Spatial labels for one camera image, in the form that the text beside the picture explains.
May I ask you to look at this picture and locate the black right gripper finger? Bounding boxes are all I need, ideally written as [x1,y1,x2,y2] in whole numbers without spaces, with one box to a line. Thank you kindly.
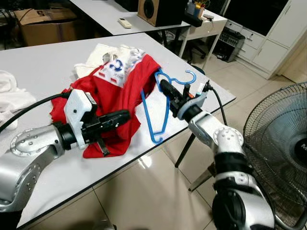
[160,78,183,99]
[158,81,179,103]

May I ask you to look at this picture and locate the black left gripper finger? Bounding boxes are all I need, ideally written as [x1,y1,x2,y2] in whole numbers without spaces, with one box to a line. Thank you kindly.
[102,109,131,127]
[107,119,130,134]

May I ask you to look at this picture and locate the red t-shirt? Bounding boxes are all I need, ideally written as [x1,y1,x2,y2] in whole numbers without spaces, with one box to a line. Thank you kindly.
[50,54,162,159]

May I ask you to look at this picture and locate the blue plastic hanger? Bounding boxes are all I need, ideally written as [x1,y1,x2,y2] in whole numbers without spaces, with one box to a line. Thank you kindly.
[140,69,198,144]

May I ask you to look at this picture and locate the blue stool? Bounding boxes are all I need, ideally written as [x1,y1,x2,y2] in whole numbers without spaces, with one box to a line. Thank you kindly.
[189,64,207,76]

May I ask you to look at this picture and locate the white printed garment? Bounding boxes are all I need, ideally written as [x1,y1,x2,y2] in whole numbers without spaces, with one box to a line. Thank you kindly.
[94,48,147,88]

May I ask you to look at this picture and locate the black floor fan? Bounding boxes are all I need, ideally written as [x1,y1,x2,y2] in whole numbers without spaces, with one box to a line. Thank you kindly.
[242,81,307,228]

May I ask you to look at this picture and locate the black tray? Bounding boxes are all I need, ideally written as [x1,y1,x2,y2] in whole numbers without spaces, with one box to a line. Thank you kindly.
[184,12,215,28]

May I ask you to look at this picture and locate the black audio mixer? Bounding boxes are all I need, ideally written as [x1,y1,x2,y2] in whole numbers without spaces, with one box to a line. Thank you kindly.
[211,26,246,63]

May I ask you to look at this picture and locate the wooden speaker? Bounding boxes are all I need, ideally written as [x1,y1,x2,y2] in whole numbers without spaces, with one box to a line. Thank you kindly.
[138,0,190,27]

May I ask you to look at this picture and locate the small white desk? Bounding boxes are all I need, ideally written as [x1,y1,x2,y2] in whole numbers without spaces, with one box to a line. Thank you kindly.
[177,10,228,72]

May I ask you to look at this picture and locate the white remote control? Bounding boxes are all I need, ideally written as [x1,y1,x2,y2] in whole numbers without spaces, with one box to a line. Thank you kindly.
[118,18,133,28]

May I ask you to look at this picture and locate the blue pen holder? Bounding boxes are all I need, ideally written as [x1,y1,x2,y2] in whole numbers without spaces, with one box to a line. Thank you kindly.
[186,0,208,17]

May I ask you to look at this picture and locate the white cloth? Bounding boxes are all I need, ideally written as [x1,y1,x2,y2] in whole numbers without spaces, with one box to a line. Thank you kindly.
[0,69,36,131]

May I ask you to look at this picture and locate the white drawer cabinet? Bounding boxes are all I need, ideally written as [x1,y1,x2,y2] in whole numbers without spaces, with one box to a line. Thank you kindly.
[225,0,307,80]

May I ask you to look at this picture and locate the brown cardboard box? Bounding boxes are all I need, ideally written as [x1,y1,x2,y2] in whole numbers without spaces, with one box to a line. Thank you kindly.
[13,7,80,47]

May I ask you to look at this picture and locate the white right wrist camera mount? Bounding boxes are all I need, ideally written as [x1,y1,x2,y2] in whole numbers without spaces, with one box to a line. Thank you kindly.
[177,81,211,121]

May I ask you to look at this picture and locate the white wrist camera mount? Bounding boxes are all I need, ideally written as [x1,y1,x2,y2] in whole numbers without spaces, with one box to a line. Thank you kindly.
[64,89,98,138]
[177,81,211,121]

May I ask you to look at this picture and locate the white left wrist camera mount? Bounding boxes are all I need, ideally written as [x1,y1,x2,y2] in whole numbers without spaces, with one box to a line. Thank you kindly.
[64,89,98,138]

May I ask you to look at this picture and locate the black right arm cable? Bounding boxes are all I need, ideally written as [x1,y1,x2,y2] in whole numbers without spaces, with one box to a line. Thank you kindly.
[204,82,228,127]

